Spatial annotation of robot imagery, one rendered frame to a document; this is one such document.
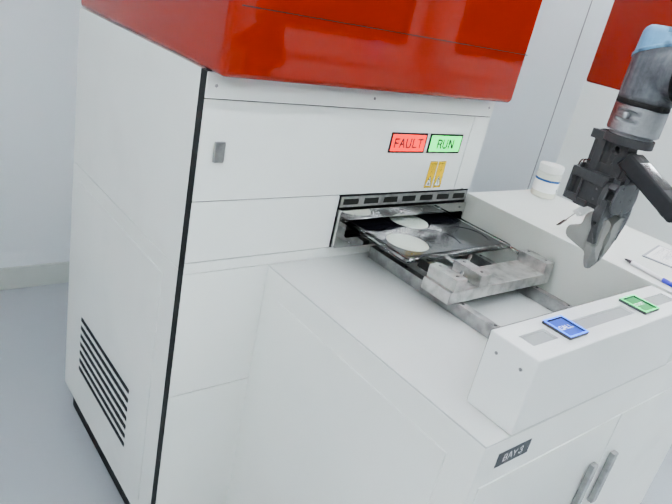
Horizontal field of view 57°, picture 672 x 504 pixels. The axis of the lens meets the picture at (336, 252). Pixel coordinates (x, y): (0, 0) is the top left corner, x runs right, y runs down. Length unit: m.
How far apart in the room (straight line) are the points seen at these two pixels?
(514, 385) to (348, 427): 0.36
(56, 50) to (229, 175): 1.49
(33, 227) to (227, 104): 1.74
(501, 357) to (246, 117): 0.63
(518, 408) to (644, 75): 0.52
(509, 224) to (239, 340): 0.74
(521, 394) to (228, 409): 0.77
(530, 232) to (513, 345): 0.66
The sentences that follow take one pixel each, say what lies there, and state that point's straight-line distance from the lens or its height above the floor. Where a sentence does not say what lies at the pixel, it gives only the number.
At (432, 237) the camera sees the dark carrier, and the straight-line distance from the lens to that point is 1.51.
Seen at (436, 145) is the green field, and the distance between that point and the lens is 1.56.
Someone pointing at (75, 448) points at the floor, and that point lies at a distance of 2.09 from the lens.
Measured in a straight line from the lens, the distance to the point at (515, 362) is 1.00.
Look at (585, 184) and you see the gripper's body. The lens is 1.03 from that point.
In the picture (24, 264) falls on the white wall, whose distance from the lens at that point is 2.86.
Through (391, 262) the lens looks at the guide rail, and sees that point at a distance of 1.45.
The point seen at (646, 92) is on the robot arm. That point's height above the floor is 1.35.
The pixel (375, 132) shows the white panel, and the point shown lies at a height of 1.12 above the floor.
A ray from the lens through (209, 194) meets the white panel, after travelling 1.22.
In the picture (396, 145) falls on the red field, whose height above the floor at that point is 1.09.
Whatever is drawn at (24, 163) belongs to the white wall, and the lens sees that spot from 2.70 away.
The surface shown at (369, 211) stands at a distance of 1.47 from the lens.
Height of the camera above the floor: 1.40
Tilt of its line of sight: 23 degrees down
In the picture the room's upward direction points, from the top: 13 degrees clockwise
